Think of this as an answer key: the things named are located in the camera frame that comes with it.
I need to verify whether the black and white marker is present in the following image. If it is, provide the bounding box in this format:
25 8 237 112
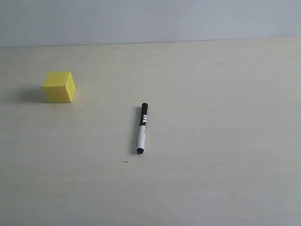
137 103 148 154

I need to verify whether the yellow cube block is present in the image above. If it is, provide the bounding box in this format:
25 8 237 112
42 72 76 103

